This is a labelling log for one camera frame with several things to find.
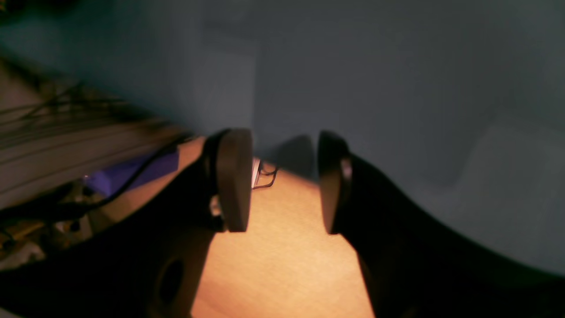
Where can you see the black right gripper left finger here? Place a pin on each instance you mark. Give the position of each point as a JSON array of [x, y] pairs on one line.
[[148, 265]]

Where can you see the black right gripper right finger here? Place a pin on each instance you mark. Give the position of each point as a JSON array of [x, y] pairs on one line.
[[412, 265]]

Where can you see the teal table cloth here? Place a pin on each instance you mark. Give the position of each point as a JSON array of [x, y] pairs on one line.
[[459, 102]]

